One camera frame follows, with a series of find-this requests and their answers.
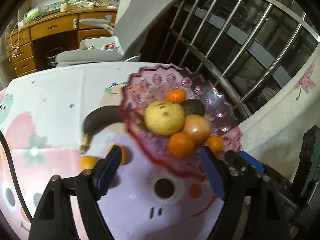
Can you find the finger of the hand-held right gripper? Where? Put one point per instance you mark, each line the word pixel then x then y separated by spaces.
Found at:
pixel 250 161

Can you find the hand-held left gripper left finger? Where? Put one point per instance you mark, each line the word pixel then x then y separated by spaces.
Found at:
pixel 107 170

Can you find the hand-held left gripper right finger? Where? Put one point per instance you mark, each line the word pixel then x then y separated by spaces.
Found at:
pixel 212 172

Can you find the mandarin orange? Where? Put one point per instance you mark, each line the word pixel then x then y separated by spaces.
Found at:
pixel 124 155
pixel 215 143
pixel 176 96
pixel 181 145
pixel 87 162

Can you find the red apple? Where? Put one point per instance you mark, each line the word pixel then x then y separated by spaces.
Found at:
pixel 197 130

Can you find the purple glass fruit bowl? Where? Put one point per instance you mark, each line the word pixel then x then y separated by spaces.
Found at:
pixel 220 115

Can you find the dark avocado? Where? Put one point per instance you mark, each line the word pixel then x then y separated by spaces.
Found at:
pixel 193 107

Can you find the yellow pear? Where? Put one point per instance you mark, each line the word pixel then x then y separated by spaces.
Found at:
pixel 163 117

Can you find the white leaf print curtain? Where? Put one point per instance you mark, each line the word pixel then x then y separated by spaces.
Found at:
pixel 275 117

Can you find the dark overripe banana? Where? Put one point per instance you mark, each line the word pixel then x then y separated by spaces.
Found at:
pixel 100 116

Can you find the cartoon printed tablecloth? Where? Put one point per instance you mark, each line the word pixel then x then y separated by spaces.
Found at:
pixel 62 92

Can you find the metal window bars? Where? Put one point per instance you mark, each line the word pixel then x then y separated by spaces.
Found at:
pixel 250 42

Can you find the dark trash bin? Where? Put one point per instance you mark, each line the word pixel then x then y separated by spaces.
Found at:
pixel 54 57

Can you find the white plastic tray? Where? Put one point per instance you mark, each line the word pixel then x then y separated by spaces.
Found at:
pixel 95 41

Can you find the wooden desk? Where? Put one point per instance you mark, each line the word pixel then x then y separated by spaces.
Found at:
pixel 50 26

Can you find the grey office chair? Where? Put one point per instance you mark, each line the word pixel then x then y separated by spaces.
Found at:
pixel 147 17

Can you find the cream mug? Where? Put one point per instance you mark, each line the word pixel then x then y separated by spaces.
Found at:
pixel 65 7

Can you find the green tissue pack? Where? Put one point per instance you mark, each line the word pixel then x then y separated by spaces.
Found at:
pixel 32 15

